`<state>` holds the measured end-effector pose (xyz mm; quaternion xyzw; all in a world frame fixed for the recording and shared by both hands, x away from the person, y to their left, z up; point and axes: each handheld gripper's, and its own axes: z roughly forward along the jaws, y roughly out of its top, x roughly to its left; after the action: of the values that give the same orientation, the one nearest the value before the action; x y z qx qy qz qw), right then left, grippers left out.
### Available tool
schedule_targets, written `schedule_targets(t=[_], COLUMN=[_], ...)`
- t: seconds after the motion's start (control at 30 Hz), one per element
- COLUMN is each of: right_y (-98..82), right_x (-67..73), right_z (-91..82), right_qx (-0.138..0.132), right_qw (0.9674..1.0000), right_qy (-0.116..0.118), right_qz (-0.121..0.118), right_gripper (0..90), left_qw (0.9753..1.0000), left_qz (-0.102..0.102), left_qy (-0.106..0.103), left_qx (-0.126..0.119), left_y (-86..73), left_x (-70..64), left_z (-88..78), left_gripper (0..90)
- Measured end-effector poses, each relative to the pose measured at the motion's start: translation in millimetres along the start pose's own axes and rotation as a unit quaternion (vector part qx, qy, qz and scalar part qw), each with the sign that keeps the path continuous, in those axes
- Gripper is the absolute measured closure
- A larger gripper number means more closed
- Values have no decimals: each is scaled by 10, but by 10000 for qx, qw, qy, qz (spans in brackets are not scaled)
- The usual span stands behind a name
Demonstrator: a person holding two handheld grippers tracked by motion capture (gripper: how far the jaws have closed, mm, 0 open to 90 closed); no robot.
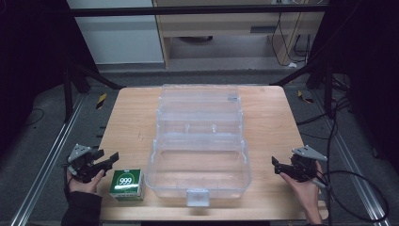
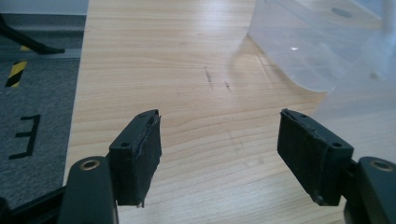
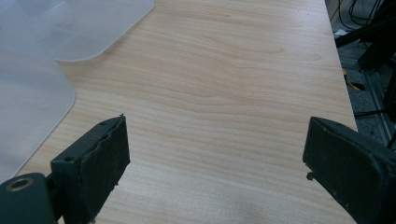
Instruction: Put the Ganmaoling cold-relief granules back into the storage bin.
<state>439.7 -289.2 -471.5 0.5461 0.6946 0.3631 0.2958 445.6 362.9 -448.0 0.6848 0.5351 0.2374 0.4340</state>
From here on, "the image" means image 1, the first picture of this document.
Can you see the black horizontal frame bar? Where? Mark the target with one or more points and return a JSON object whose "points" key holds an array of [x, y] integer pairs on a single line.
{"points": [[188, 10]]}

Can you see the black curtain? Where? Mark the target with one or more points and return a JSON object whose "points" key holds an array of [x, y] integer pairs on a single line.
{"points": [[370, 78], [31, 62]]}

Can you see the person's right hand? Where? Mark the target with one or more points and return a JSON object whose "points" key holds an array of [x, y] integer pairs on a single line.
{"points": [[304, 194]]}

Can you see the white cabinet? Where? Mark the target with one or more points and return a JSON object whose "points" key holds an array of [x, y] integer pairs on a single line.
{"points": [[120, 37]]}

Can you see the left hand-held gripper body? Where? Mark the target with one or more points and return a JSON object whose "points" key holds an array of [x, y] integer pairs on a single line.
{"points": [[82, 164]]}

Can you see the green medicine box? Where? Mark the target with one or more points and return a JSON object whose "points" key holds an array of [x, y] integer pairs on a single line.
{"points": [[127, 184]]}

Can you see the light wooden desk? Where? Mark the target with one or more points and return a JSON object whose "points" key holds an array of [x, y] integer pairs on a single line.
{"points": [[219, 25]]}

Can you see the white plug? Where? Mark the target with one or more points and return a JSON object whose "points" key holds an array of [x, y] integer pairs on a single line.
{"points": [[292, 65]]}

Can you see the clear plastic storage box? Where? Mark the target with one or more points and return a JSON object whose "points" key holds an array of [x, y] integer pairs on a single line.
{"points": [[200, 147]]}

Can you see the aluminium floor rail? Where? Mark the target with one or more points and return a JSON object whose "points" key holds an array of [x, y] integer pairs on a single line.
{"points": [[351, 169], [47, 160]]}

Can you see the yellow black floor tape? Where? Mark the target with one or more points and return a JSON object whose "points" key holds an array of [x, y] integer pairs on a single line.
{"points": [[101, 101], [304, 98]]}

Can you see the black metal stand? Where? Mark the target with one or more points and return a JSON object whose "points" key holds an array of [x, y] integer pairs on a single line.
{"points": [[75, 81], [316, 77]]}

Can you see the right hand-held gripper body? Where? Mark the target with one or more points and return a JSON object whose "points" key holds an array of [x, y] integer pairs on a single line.
{"points": [[303, 168]]}

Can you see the person's left hand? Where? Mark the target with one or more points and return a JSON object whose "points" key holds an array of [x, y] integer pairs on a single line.
{"points": [[82, 185]]}

